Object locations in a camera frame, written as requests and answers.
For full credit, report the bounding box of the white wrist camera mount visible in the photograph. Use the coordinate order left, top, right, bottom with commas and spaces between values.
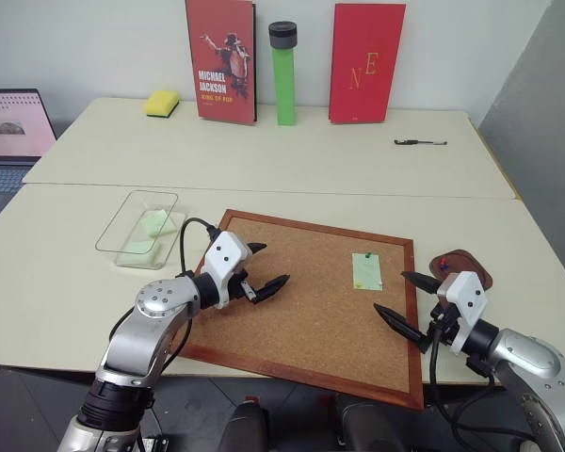
201, 230, 253, 311
444, 271, 491, 355

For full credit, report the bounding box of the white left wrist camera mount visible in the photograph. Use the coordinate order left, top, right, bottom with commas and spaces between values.
201, 230, 253, 311

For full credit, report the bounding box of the black pen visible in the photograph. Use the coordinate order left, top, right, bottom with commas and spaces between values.
393, 137, 449, 148

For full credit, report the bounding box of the red Michael Jackson book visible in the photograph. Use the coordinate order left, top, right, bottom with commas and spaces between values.
184, 0, 258, 126

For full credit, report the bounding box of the small brown dish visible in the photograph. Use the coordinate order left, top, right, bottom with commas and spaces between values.
428, 249, 495, 294

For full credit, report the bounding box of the red book with gold letters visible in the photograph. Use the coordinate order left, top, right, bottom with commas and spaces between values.
328, 3, 408, 125

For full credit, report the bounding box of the yellow and green sponge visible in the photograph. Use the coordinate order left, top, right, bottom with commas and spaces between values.
142, 89, 181, 120

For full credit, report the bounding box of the wood framed cork board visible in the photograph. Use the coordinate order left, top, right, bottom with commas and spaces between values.
177, 209, 426, 411

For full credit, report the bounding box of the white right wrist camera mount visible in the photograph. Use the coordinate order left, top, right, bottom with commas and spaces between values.
444, 271, 491, 355

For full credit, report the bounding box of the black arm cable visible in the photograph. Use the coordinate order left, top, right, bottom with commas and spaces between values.
107, 217, 218, 378
425, 324, 524, 442

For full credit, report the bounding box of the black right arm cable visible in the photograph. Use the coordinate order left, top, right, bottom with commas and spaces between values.
425, 324, 524, 442

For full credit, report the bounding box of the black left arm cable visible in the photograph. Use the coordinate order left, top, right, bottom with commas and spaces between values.
107, 217, 218, 378

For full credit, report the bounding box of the clear plastic rectangular container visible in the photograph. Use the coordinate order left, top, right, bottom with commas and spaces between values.
94, 188, 188, 271

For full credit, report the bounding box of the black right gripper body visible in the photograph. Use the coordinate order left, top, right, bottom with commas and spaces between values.
423, 277, 463, 353

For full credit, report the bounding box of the open laptop with pink screen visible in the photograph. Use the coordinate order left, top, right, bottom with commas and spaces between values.
0, 89, 58, 223

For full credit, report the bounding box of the dark rounded shape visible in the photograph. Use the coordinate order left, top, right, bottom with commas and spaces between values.
332, 393, 407, 452
229, 398, 270, 452

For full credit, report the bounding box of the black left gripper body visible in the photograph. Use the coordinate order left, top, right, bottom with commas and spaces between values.
225, 263, 260, 304

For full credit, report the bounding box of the light green paper note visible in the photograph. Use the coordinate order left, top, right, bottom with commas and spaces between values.
350, 252, 384, 290

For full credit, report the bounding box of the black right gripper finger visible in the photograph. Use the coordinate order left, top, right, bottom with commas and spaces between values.
400, 270, 442, 297
373, 302, 433, 353

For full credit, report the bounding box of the green bottle with black cap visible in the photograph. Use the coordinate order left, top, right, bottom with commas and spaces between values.
267, 20, 299, 127

